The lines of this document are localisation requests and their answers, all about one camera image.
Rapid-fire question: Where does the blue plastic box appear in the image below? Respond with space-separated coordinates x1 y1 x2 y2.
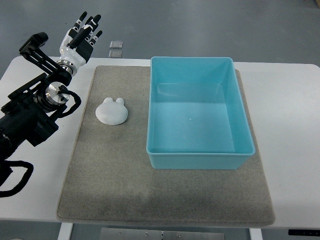
146 56 256 170

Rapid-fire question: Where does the white bunny toy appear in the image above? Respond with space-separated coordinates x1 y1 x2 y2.
95 97 129 126

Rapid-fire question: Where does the metal table base plate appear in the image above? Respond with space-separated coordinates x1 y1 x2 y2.
99 227 226 240

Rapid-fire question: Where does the white table leg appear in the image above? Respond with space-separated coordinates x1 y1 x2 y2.
57 222 74 240
249 228 263 240

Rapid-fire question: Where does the lower silver floor plate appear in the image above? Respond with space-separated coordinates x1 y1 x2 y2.
108 50 123 59

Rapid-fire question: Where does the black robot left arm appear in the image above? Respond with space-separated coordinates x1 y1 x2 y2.
0 32 81 198

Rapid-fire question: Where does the white right table leg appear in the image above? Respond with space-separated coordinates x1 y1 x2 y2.
249 228 263 240

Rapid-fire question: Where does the black table control panel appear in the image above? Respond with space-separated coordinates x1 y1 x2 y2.
288 229 320 237

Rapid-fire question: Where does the grey felt mat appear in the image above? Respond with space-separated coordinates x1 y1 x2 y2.
56 65 276 227

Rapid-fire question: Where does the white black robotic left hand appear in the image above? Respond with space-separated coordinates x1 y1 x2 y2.
57 11 103 75

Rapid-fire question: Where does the white left table leg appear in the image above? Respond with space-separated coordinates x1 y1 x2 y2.
57 222 74 240

